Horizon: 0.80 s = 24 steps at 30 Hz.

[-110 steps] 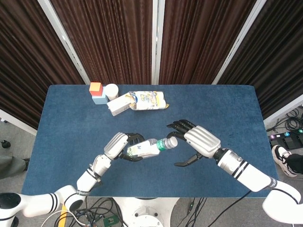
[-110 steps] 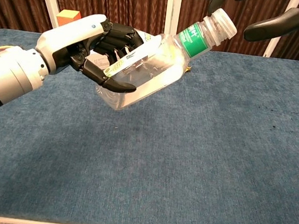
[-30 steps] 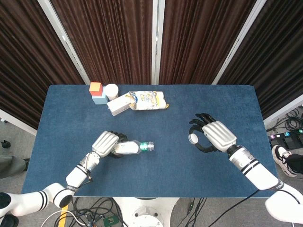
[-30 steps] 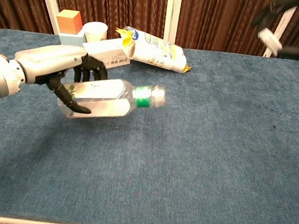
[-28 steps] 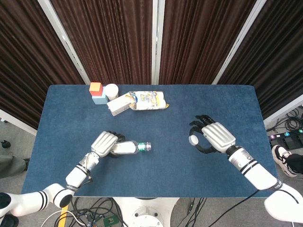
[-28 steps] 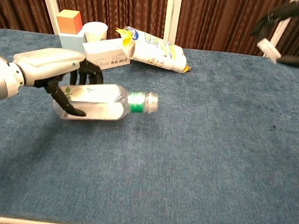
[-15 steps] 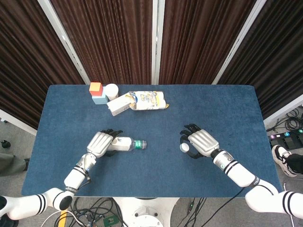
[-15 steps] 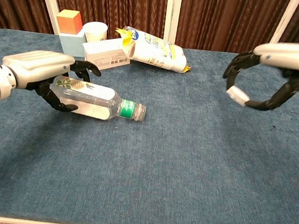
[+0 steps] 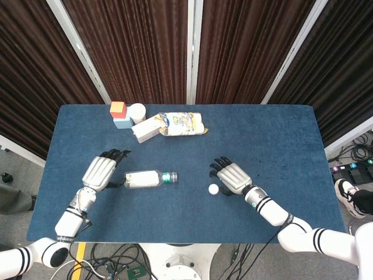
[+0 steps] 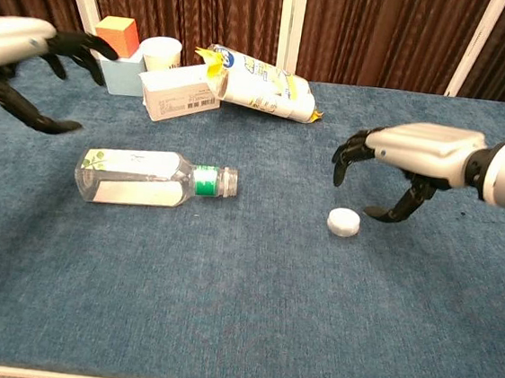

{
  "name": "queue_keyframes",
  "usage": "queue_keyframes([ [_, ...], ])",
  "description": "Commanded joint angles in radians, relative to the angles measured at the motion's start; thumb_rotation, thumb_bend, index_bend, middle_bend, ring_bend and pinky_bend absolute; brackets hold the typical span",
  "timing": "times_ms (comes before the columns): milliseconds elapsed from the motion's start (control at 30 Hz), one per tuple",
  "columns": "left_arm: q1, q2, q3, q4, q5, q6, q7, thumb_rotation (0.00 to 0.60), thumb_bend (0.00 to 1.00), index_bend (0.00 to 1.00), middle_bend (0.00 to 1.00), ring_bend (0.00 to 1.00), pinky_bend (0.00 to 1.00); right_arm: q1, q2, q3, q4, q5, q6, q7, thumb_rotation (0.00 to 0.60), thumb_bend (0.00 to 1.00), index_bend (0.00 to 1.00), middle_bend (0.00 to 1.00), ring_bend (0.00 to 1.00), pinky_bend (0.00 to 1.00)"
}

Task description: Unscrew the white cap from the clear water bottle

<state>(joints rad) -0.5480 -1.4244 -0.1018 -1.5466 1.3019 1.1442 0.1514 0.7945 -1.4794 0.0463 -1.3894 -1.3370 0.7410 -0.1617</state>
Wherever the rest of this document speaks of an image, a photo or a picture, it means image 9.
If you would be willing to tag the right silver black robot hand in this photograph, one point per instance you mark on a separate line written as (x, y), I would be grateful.
(234, 179)

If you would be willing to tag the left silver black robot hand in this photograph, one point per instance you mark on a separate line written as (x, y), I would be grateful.
(99, 173)

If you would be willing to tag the white bottle cap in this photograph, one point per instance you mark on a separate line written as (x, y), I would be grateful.
(213, 189)

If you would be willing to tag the transparent plastic bottle green label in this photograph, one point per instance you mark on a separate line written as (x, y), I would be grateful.
(145, 179)

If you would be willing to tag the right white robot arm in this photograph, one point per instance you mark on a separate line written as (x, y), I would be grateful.
(274, 213)

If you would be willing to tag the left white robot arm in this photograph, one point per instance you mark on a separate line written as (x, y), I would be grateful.
(70, 218)

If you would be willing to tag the blue table mat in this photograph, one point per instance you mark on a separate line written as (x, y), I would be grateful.
(204, 137)

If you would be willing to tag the light blue block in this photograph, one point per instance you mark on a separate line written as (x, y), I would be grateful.
(122, 124)

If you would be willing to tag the white carton box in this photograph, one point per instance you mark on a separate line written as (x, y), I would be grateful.
(145, 130)

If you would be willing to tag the orange red cube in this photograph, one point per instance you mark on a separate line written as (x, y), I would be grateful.
(117, 109)

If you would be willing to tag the white cylindrical cup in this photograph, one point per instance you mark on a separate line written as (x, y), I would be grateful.
(138, 111)

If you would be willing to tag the white yellow snack bag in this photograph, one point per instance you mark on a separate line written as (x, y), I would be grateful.
(183, 124)

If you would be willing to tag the grey trouser leg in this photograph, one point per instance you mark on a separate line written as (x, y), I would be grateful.
(14, 199)

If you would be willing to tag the small black caster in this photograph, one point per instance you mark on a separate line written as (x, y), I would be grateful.
(6, 177)

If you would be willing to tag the green circuit board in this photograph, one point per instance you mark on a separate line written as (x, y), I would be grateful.
(135, 272)

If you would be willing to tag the white black sneaker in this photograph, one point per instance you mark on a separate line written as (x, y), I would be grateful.
(345, 195)

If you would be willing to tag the dark brown pleated curtain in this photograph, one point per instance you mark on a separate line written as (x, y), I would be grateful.
(131, 49)
(247, 49)
(35, 73)
(335, 67)

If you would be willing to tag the black device with green lights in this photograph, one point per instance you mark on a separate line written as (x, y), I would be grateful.
(355, 172)

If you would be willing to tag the black trouser leg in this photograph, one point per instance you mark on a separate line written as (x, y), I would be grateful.
(365, 201)

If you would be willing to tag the white partition base rail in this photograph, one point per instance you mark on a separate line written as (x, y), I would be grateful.
(20, 151)
(349, 137)

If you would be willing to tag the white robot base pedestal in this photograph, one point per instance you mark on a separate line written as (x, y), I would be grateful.
(177, 259)

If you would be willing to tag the white partition frame post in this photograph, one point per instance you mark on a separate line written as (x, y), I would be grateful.
(193, 49)
(297, 49)
(78, 49)

